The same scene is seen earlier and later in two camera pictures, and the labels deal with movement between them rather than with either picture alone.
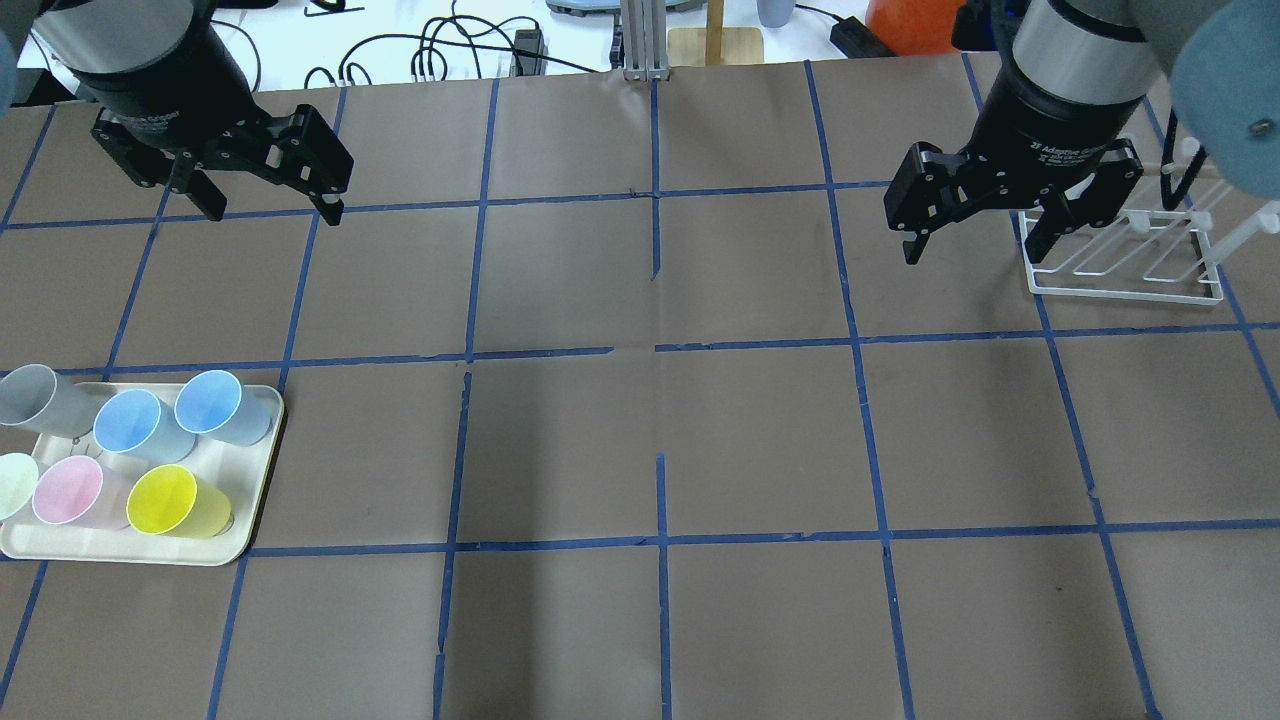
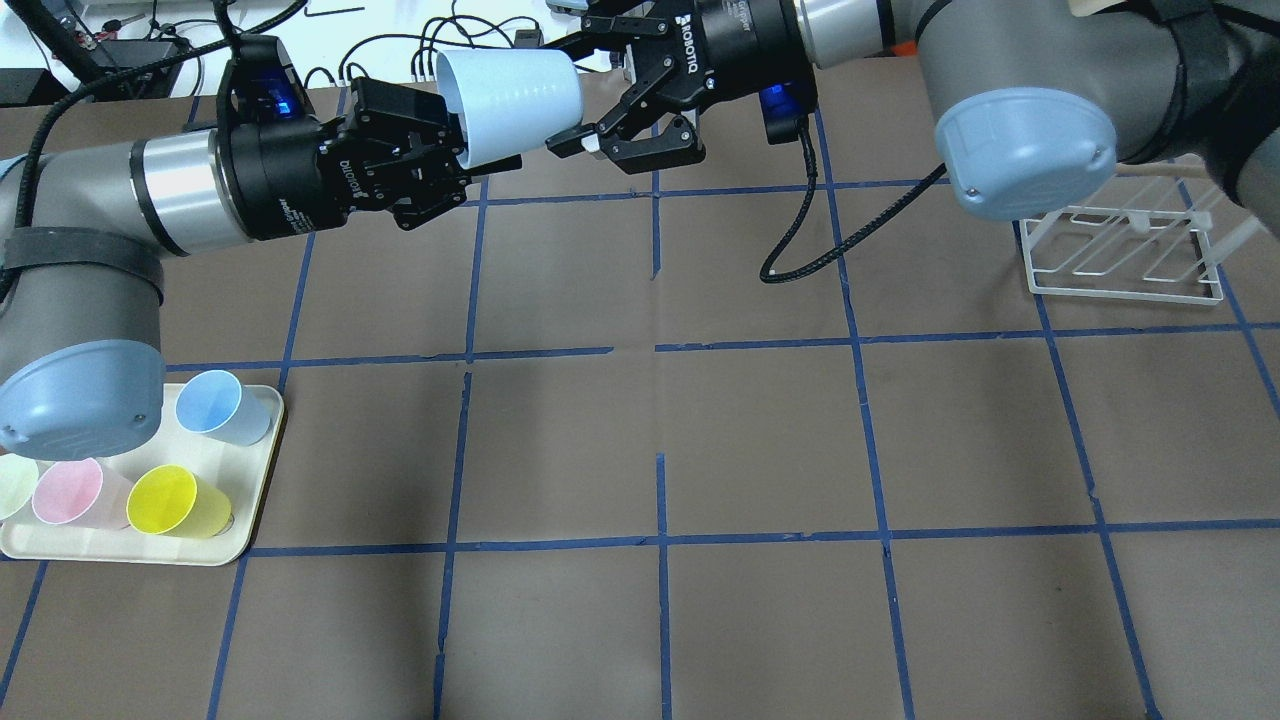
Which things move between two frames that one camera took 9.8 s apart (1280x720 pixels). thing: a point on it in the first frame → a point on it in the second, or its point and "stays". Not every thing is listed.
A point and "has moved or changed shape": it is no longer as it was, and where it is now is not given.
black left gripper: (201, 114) → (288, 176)
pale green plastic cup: (19, 474) stays
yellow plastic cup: (169, 500) stays
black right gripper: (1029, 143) → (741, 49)
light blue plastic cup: (133, 423) has moved or changed shape
